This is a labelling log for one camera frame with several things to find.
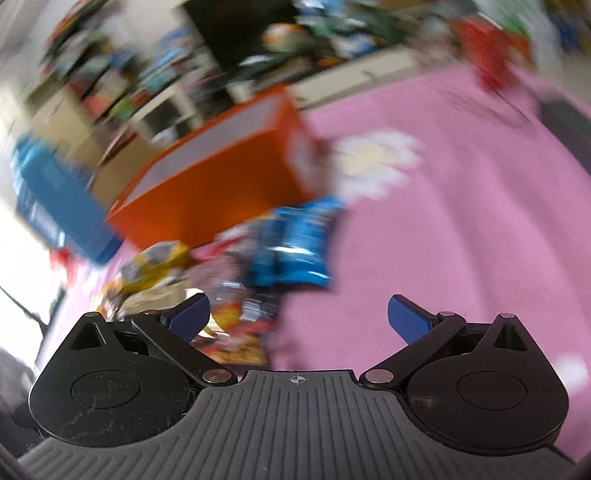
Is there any white glass door cabinet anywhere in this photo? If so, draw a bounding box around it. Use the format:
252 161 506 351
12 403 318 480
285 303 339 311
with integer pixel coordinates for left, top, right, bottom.
129 80 205 145

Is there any stack of cardboard boxes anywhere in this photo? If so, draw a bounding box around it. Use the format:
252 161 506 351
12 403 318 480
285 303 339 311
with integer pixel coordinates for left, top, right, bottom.
88 127 155 209

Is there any black bookshelf with books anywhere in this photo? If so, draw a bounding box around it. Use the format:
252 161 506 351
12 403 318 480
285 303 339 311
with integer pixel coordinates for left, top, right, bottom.
39 0 155 118

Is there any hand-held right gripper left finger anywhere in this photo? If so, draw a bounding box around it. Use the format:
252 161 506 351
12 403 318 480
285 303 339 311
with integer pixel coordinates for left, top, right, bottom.
65 293 238 387

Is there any blue thermos jug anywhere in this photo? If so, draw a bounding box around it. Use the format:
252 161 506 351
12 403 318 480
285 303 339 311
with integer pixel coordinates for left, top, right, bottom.
13 135 124 265

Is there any black television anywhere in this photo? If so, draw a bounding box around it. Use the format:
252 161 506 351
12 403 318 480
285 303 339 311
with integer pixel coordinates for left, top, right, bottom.
184 0 333 90

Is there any yellow snack packet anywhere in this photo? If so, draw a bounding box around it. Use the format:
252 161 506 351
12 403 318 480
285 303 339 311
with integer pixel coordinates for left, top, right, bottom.
117 241 191 294

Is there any white television cabinet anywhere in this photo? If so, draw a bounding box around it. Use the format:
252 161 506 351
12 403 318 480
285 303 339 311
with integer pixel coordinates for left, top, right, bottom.
286 45 467 112

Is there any pink daisy print blanket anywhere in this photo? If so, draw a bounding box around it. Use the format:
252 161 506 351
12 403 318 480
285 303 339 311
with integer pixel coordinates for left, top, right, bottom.
39 60 591 464

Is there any orange storage box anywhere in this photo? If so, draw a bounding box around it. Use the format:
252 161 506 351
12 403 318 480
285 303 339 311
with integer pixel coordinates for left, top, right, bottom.
105 87 324 252

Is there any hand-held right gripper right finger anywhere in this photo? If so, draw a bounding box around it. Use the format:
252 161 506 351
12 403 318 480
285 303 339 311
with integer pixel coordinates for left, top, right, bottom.
360 294 539 387

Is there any blue snack packet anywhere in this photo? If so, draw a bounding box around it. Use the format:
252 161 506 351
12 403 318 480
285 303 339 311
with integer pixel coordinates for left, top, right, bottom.
276 198 346 291
250 210 289 287

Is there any pile of assorted snack packets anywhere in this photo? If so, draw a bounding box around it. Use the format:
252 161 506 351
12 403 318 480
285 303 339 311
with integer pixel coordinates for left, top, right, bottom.
95 222 280 367

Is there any red bag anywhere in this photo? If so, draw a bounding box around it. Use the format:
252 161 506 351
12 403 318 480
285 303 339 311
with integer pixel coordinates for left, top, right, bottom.
462 17 533 93

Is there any orange white plush toy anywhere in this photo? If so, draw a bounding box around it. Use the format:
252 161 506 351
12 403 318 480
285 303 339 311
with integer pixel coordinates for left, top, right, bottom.
261 22 306 55

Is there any beige standing air conditioner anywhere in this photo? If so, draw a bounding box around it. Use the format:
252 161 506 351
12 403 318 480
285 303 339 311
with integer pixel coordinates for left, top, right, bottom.
28 88 99 155

